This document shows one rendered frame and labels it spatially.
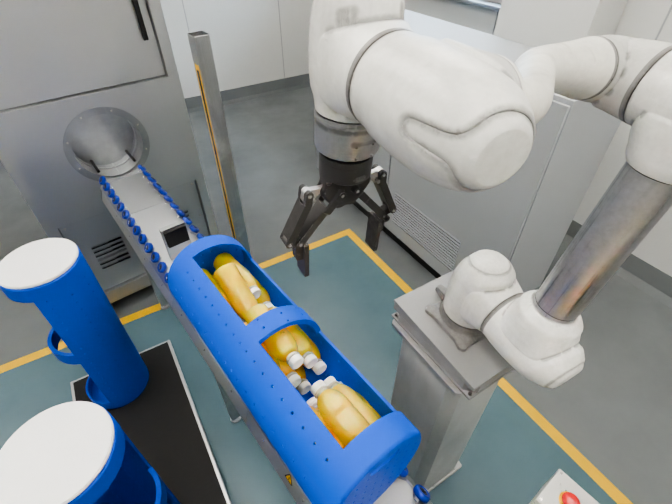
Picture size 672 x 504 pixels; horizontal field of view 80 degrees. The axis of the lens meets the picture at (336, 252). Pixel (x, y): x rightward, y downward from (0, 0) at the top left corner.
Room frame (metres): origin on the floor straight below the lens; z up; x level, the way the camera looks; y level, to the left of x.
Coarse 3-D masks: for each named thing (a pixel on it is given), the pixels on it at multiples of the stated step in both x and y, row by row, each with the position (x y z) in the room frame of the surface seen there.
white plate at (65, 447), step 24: (72, 408) 0.53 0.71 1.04; (96, 408) 0.53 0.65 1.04; (24, 432) 0.46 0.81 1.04; (48, 432) 0.46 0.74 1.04; (72, 432) 0.46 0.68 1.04; (96, 432) 0.46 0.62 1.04; (0, 456) 0.40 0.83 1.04; (24, 456) 0.40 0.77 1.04; (48, 456) 0.40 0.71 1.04; (72, 456) 0.40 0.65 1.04; (96, 456) 0.40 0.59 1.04; (0, 480) 0.35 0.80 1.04; (24, 480) 0.35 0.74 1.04; (48, 480) 0.35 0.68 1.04; (72, 480) 0.35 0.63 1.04
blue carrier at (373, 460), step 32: (192, 256) 0.93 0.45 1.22; (192, 288) 0.83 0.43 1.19; (192, 320) 0.77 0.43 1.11; (224, 320) 0.69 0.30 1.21; (256, 320) 0.68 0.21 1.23; (288, 320) 0.68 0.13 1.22; (224, 352) 0.62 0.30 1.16; (256, 352) 0.59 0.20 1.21; (320, 352) 0.71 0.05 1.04; (256, 384) 0.52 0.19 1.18; (288, 384) 0.49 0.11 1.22; (352, 384) 0.59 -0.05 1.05; (256, 416) 0.47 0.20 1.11; (288, 416) 0.43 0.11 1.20; (384, 416) 0.42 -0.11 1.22; (288, 448) 0.38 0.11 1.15; (320, 448) 0.36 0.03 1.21; (352, 448) 0.35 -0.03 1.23; (384, 448) 0.34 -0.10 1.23; (416, 448) 0.41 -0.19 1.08; (320, 480) 0.30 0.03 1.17; (352, 480) 0.29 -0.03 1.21; (384, 480) 0.34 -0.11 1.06
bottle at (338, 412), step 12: (324, 396) 0.48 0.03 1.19; (336, 396) 0.48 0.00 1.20; (324, 408) 0.45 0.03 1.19; (336, 408) 0.45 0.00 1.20; (348, 408) 0.45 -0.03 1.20; (324, 420) 0.44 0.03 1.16; (336, 420) 0.42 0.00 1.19; (348, 420) 0.42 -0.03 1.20; (360, 420) 0.42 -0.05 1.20; (336, 432) 0.40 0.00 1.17; (348, 432) 0.39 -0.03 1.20; (360, 432) 0.39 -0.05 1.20
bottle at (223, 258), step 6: (216, 258) 1.01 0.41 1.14; (222, 258) 1.01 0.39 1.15; (228, 258) 1.01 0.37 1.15; (234, 258) 1.02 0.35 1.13; (216, 264) 1.00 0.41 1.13; (222, 264) 0.98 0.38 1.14; (240, 264) 0.99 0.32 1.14; (240, 270) 0.95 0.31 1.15; (246, 270) 0.96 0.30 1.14; (246, 276) 0.92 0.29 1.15; (252, 276) 0.94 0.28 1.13; (246, 282) 0.90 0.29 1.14; (252, 282) 0.91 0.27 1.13
